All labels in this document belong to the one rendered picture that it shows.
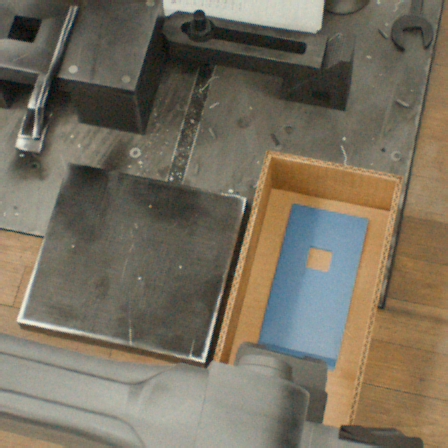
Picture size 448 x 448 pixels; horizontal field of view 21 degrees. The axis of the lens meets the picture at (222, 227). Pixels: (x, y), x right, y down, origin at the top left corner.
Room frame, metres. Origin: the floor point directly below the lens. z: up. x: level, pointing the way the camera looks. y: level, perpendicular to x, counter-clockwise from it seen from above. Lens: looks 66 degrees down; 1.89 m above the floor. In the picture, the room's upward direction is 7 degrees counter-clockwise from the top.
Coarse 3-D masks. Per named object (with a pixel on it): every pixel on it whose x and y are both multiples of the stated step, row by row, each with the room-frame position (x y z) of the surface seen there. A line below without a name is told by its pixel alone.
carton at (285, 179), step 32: (288, 160) 0.46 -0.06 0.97; (320, 160) 0.46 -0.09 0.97; (256, 192) 0.44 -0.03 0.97; (288, 192) 0.46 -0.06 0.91; (320, 192) 0.45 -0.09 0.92; (352, 192) 0.44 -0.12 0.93; (384, 192) 0.43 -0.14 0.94; (256, 224) 0.41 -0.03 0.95; (384, 224) 0.42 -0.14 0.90; (256, 256) 0.40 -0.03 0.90; (320, 256) 0.40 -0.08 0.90; (384, 256) 0.36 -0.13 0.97; (256, 288) 0.37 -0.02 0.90; (224, 320) 0.32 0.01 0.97; (256, 320) 0.34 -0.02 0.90; (352, 320) 0.33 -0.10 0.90; (224, 352) 0.30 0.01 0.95; (352, 352) 0.30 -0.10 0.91; (352, 384) 0.28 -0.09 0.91; (352, 416) 0.23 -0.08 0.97
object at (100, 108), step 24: (24, 24) 0.63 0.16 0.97; (0, 72) 0.58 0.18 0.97; (144, 72) 0.57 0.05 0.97; (0, 96) 0.59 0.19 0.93; (72, 96) 0.56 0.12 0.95; (96, 96) 0.55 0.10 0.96; (120, 96) 0.55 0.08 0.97; (144, 96) 0.56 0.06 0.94; (96, 120) 0.56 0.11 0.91; (120, 120) 0.55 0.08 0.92; (144, 120) 0.55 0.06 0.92
